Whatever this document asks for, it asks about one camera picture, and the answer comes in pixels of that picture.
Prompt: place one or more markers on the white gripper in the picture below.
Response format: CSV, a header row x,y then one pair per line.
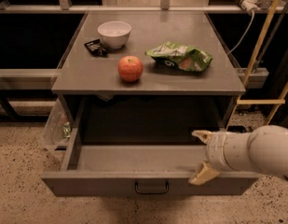
x,y
215,151

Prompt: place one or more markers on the grey top drawer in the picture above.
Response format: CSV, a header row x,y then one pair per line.
x,y
140,146

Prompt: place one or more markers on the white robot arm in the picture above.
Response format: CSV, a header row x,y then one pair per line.
x,y
263,151

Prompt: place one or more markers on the grey drawer cabinet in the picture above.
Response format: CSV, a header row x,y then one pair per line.
x,y
86,77

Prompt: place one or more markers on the green chip bag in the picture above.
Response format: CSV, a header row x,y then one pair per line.
x,y
181,57

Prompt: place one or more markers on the red apple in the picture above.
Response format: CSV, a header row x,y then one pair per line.
x,y
130,68

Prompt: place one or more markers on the clear plastic bag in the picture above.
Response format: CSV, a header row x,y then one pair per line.
x,y
56,134

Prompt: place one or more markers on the white ceramic bowl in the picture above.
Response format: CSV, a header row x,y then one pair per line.
x,y
114,34

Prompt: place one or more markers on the small black snack packet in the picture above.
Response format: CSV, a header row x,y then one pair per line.
x,y
96,48

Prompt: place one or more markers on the yellow ladder frame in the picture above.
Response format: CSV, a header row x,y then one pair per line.
x,y
275,102

